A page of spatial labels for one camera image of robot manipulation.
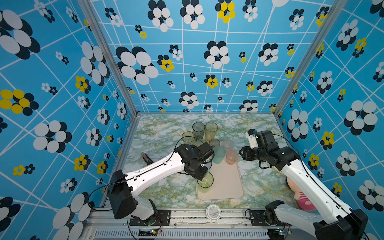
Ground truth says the pink dotted glass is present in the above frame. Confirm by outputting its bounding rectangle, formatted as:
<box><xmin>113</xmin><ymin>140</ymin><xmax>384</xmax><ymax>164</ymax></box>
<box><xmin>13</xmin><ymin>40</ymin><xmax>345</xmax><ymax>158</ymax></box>
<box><xmin>226</xmin><ymin>150</ymin><xmax>239</xmax><ymax>165</ymax></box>

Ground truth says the white round lid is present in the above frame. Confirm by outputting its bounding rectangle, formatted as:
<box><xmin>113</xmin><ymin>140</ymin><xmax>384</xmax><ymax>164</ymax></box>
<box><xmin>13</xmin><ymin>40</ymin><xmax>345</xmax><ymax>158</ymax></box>
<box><xmin>206</xmin><ymin>204</ymin><xmax>221</xmax><ymax>222</ymax></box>

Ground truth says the yellow short glass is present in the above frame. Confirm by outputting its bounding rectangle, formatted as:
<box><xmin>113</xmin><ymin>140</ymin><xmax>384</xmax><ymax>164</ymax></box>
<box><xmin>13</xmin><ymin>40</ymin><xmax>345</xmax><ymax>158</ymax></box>
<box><xmin>182</xmin><ymin>131</ymin><xmax>195</xmax><ymax>145</ymax></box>

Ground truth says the tall grey glass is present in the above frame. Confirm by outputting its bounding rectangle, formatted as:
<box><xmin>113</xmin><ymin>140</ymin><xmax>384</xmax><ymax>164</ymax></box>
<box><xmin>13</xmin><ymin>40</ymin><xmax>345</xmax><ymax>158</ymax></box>
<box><xmin>193</xmin><ymin>122</ymin><xmax>205</xmax><ymax>139</ymax></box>

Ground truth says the clear dotted glass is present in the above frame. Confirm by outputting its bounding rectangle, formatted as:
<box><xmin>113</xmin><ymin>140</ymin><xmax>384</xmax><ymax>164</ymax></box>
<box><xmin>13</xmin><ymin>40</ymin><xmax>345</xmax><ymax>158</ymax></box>
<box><xmin>222</xmin><ymin>139</ymin><xmax>235</xmax><ymax>152</ymax></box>

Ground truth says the aluminium front rail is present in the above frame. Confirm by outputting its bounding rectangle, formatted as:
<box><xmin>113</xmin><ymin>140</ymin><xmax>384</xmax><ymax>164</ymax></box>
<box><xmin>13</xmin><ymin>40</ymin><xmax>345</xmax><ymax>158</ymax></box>
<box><xmin>80</xmin><ymin>208</ymin><xmax>343</xmax><ymax>240</ymax></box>

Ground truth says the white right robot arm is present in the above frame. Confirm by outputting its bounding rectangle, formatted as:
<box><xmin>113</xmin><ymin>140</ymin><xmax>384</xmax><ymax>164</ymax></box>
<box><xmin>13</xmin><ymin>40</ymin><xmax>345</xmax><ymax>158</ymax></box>
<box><xmin>239</xmin><ymin>146</ymin><xmax>368</xmax><ymax>240</ymax></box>

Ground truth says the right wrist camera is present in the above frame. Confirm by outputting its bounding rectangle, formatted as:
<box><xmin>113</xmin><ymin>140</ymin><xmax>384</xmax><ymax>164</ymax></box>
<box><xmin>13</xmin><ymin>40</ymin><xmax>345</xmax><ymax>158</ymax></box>
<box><xmin>246</xmin><ymin>129</ymin><xmax>279</xmax><ymax>152</ymax></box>

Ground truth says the pink plush doll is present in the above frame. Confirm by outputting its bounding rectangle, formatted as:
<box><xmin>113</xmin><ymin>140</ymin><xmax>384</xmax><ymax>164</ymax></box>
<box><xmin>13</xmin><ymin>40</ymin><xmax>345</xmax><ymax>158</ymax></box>
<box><xmin>286</xmin><ymin>178</ymin><xmax>316</xmax><ymax>211</ymax></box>

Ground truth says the aluminium corner post left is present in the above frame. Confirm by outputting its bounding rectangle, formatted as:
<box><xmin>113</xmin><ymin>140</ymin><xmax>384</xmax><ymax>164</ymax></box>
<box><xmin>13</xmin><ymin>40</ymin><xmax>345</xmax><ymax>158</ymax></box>
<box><xmin>79</xmin><ymin>0</ymin><xmax>138</xmax><ymax>119</ymax></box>

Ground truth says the small grey glass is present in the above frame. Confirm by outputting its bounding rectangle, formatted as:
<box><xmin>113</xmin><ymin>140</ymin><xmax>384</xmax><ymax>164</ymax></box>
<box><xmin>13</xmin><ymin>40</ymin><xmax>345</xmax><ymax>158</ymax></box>
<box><xmin>209</xmin><ymin>139</ymin><xmax>221</xmax><ymax>147</ymax></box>

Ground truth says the beige plastic tray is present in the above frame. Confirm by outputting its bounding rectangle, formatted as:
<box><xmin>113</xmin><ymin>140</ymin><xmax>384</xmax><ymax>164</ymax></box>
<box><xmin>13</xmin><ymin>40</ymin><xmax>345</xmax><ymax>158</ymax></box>
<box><xmin>197</xmin><ymin>155</ymin><xmax>244</xmax><ymax>201</ymax></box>

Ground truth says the light green short glass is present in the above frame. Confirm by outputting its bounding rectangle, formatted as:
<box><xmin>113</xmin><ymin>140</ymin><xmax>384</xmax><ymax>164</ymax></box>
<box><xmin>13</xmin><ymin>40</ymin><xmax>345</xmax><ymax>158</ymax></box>
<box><xmin>196</xmin><ymin>139</ymin><xmax>207</xmax><ymax>146</ymax></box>

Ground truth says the teal glass lowest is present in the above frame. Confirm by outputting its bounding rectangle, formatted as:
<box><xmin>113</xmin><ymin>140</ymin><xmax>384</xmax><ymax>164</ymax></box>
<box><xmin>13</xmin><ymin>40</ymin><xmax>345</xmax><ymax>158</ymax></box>
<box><xmin>213</xmin><ymin>146</ymin><xmax>226</xmax><ymax>164</ymax></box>

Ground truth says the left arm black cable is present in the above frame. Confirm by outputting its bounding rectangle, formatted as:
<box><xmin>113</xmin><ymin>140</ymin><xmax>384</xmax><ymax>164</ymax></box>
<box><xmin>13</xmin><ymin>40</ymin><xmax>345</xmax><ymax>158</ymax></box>
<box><xmin>87</xmin><ymin>135</ymin><xmax>199</xmax><ymax>212</ymax></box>

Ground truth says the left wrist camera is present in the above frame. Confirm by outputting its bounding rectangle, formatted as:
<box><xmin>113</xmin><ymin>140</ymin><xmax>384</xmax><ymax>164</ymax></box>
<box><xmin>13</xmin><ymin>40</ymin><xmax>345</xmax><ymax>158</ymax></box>
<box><xmin>197</xmin><ymin>142</ymin><xmax>215</xmax><ymax>162</ymax></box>

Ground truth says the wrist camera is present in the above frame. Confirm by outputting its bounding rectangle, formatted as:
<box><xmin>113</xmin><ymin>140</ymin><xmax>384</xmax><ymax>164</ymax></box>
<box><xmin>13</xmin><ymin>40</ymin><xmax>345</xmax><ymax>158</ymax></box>
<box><xmin>246</xmin><ymin>129</ymin><xmax>279</xmax><ymax>152</ymax></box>
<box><xmin>197</xmin><ymin>142</ymin><xmax>215</xmax><ymax>162</ymax></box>

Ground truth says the aluminium corner post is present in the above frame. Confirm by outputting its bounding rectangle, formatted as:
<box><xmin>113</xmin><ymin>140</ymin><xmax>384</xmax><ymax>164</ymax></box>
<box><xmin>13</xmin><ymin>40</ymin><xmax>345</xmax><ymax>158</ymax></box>
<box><xmin>274</xmin><ymin>0</ymin><xmax>347</xmax><ymax>118</ymax></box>
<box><xmin>79</xmin><ymin>0</ymin><xmax>138</xmax><ymax>119</ymax></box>

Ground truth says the tall yellow glass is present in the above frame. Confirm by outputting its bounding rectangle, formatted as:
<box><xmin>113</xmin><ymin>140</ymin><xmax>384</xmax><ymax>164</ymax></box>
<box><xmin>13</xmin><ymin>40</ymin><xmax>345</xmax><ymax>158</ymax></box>
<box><xmin>205</xmin><ymin>122</ymin><xmax>219</xmax><ymax>142</ymax></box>

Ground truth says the aluminium corner post right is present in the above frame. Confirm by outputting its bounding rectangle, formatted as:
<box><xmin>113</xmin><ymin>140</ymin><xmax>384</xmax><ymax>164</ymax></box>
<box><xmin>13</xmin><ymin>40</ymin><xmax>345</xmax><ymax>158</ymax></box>
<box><xmin>274</xmin><ymin>0</ymin><xmax>347</xmax><ymax>118</ymax></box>

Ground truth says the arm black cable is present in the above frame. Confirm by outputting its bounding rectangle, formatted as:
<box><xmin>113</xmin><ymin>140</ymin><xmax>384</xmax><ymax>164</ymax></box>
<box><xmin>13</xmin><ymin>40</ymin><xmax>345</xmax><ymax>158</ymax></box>
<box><xmin>269</xmin><ymin>133</ymin><xmax>371</xmax><ymax>240</ymax></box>
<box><xmin>87</xmin><ymin>135</ymin><xmax>199</xmax><ymax>212</ymax></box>

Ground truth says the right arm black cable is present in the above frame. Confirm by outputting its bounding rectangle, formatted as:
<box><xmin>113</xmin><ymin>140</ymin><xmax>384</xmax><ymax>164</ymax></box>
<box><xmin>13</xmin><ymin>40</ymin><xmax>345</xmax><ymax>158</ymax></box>
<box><xmin>269</xmin><ymin>133</ymin><xmax>371</xmax><ymax>240</ymax></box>

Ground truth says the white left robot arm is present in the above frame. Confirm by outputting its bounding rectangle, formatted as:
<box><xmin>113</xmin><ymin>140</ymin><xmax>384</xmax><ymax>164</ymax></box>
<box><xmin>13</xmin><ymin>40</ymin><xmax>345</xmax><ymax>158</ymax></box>
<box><xmin>106</xmin><ymin>143</ymin><xmax>215</xmax><ymax>222</ymax></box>

